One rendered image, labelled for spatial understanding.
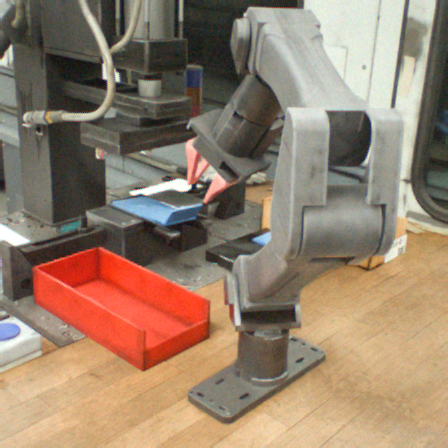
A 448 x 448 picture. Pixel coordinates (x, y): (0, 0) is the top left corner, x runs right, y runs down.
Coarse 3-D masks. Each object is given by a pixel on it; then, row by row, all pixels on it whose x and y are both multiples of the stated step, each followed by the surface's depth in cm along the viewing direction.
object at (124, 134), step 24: (72, 96) 116; (96, 96) 111; (120, 96) 107; (144, 96) 106; (168, 96) 108; (96, 120) 107; (120, 120) 107; (144, 120) 105; (168, 120) 109; (96, 144) 104; (120, 144) 100; (144, 144) 103; (168, 144) 107
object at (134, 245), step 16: (96, 224) 110; (176, 224) 115; (112, 240) 108; (128, 240) 106; (144, 240) 109; (160, 240) 121; (176, 240) 117; (192, 240) 118; (128, 256) 107; (144, 256) 110
